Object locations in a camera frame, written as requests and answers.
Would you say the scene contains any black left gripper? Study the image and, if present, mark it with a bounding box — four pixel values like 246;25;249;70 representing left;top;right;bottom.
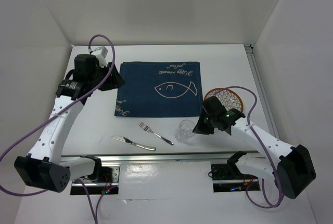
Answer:
88;61;125;91

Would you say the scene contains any clear drinking glass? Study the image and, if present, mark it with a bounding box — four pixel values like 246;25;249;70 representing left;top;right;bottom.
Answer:
174;120;196;143

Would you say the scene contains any blue fish placemat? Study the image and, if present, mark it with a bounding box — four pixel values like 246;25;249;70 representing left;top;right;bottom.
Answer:
114;61;203;118

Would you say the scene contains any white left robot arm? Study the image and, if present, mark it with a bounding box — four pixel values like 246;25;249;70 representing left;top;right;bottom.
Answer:
14;46;125;192

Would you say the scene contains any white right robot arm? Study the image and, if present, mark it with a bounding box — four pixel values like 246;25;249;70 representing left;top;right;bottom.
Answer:
193;96;316;199

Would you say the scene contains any patterned ceramic plate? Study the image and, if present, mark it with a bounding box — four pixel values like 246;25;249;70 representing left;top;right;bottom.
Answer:
204;88;244;112

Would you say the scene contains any silver table knife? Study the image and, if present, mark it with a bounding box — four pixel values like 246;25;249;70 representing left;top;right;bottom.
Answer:
111;136;156;151

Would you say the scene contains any silver fork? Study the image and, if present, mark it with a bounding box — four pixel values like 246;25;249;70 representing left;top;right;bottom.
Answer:
139;122;174;146

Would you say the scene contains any front aluminium rail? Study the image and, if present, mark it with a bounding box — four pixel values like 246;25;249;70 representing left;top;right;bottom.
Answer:
41;151;268;164

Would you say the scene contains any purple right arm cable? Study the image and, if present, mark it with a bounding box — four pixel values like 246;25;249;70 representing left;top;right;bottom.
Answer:
213;85;285;209

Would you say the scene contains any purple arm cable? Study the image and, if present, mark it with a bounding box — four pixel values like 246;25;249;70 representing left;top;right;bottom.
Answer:
0;34;117;221
213;85;285;209

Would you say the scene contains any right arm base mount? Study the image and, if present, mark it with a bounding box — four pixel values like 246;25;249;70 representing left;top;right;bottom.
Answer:
208;164;261;193

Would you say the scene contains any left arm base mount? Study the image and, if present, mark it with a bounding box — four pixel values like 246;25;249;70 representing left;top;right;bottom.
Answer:
80;165;120;195

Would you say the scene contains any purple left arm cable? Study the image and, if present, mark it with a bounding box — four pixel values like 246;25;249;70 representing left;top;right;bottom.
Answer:
0;34;117;221

